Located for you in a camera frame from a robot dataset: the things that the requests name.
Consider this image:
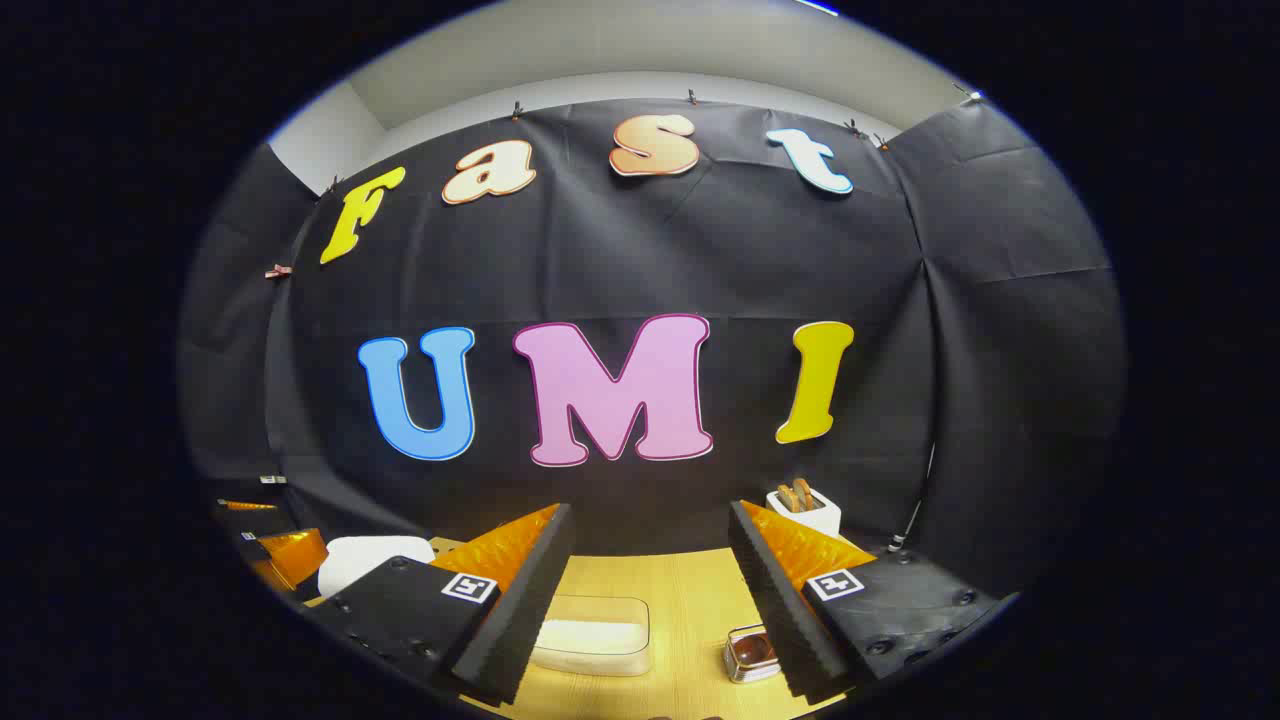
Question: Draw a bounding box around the thin hanging cable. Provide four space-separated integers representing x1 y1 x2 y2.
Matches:
888 440 937 554

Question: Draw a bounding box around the white rice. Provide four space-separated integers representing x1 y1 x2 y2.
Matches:
536 620 646 657

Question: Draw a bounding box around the metal wire chopstick holder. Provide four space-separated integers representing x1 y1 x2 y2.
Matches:
722 625 783 685

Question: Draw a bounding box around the white rice cooker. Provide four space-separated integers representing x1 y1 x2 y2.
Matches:
318 536 436 598

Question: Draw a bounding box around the clear plastic container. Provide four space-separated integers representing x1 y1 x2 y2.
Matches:
530 595 651 677

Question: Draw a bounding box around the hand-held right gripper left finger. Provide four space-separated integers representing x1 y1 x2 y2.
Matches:
305 503 576 706

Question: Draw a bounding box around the white toaster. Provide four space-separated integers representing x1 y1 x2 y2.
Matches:
766 487 842 538

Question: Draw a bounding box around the black backdrop cloth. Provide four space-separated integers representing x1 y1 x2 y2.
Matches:
180 98 1126 601

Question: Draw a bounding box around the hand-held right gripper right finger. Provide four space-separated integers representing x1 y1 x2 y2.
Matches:
728 500 1001 706

